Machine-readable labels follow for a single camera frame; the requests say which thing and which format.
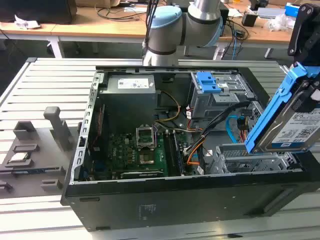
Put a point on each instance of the hard disk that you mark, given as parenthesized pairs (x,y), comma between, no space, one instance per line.
(287,120)

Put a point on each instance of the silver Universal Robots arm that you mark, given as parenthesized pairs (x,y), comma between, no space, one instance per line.
(175,27)

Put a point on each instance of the metal disk bay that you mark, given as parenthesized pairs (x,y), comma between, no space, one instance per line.
(250,160)

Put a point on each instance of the RAM slot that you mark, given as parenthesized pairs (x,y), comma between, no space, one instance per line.
(172,155)

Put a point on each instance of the small black box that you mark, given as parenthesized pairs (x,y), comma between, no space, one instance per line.
(249,19)

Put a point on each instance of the metal drive cage blue latch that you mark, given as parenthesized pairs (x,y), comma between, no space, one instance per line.
(215,97)

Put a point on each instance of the grey power supply unit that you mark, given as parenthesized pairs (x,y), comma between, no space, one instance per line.
(128,96)

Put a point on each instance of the wooden desk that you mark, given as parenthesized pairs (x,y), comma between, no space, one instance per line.
(100,27)

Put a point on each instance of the black open PC case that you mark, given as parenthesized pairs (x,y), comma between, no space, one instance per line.
(175,195)

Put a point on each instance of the green motherboard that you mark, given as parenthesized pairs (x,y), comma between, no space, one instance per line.
(130,152)

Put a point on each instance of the black bag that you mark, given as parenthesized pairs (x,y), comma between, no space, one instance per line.
(37,11)

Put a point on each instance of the grey parts rack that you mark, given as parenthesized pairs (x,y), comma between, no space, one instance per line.
(32,155)

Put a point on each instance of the silver CPU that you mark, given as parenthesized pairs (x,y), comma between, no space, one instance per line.
(18,157)

